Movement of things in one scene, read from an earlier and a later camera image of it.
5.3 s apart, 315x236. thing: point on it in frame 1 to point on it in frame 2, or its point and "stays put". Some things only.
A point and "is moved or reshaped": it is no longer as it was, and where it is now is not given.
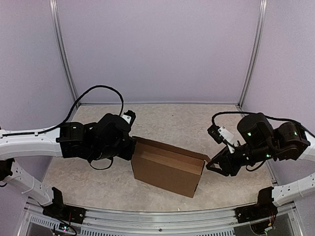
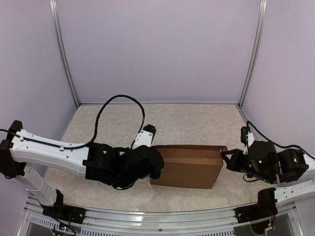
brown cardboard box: x=176 y=170 is moved or reshaped
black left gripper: x=128 y=154 to x=127 y=151
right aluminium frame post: x=257 y=50 stays put
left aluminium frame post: x=53 y=9 stays put
